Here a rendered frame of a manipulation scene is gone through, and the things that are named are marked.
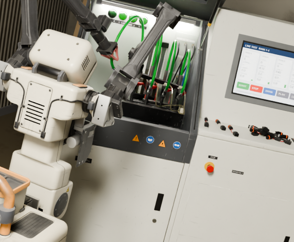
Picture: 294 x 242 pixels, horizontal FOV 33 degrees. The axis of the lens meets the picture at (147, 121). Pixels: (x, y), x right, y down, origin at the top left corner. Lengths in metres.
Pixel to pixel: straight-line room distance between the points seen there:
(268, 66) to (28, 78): 1.40
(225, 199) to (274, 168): 0.30
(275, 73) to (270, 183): 0.59
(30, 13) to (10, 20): 2.66
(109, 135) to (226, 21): 0.87
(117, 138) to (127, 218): 0.45
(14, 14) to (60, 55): 2.96
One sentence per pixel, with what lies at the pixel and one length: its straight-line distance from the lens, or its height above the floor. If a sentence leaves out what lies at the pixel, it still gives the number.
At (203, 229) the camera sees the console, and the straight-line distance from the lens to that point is 2.73.
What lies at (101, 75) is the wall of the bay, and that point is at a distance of 2.97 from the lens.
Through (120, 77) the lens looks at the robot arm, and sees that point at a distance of 1.90.
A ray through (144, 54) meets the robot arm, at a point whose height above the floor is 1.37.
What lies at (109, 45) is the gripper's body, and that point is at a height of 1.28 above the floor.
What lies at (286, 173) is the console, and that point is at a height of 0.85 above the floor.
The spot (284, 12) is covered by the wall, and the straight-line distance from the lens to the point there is 4.88.
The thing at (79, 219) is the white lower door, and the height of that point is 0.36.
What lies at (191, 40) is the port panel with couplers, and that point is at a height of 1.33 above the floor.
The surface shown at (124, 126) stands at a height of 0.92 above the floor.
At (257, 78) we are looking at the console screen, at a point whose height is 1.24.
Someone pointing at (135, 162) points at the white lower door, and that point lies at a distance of 2.54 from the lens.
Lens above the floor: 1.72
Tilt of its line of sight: 18 degrees down
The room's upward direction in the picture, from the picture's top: 13 degrees clockwise
